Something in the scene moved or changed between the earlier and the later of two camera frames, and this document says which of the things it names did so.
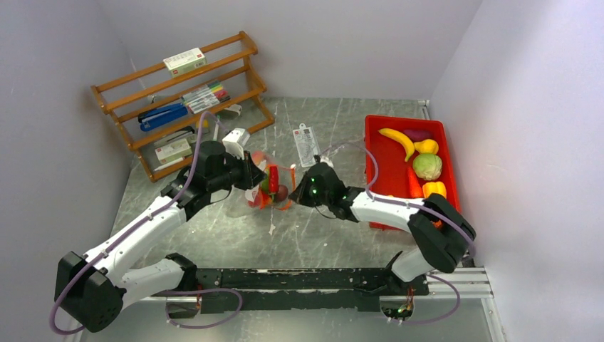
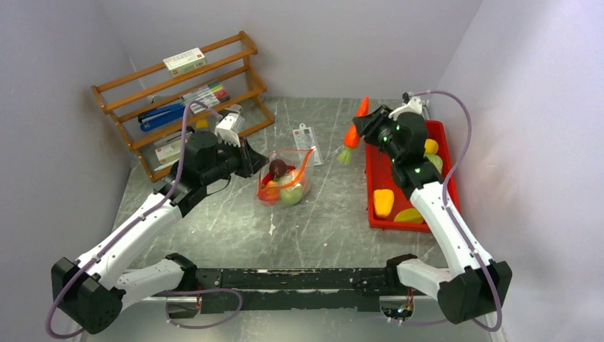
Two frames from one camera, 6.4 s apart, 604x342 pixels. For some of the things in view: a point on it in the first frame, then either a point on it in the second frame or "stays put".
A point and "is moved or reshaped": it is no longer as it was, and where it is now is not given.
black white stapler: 185,133 stays put
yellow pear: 427,146 stays put
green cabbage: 265,184 to 289,196
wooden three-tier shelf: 174,112 stays put
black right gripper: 300,193 to 367,125
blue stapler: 157,117 stays put
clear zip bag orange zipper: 276,189 is moved or reshaped
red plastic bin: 391,154 stays put
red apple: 261,201 to 268,194
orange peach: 258,157 is moved or reshaped
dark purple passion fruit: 282,193 to 278,167
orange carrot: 415,187 is moved or reshaped
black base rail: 345,290 stays put
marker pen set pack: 205,97 stays put
